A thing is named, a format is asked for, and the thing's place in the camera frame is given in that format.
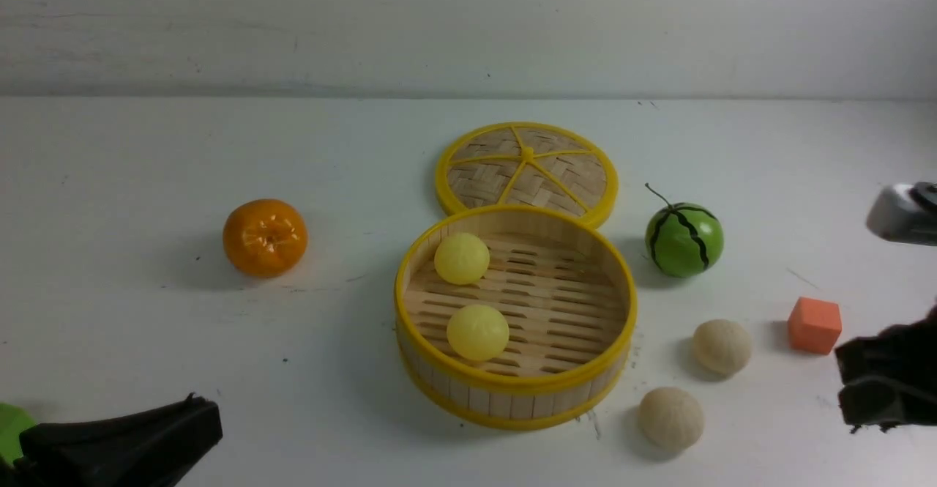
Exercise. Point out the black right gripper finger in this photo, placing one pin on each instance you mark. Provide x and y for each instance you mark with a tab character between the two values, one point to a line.
886	403
903	352

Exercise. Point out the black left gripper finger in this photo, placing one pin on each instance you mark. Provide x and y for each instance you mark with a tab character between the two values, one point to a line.
157	447

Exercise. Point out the white bun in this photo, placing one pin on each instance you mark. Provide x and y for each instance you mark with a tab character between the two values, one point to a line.
671	418
722	346

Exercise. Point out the yellow bun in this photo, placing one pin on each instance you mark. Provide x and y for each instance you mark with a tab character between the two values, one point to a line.
461	259
478	333

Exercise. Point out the bamboo steamer tray yellow rim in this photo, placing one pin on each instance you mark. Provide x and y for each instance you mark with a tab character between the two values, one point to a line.
568	297

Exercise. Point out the woven bamboo steamer lid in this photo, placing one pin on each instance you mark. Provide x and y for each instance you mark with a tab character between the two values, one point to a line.
527	164

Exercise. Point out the orange foam cube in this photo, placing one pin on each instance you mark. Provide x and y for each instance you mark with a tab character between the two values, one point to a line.
814	326

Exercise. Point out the green foam cube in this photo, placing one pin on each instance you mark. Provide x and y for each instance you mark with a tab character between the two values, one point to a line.
13	422

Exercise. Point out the orange toy tangerine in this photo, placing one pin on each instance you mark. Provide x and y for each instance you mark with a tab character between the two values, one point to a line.
265	238

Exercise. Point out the green toy watermelon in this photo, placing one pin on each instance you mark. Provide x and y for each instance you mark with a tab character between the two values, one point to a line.
683	239

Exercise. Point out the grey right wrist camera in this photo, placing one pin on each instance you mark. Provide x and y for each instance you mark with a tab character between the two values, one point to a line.
905	213

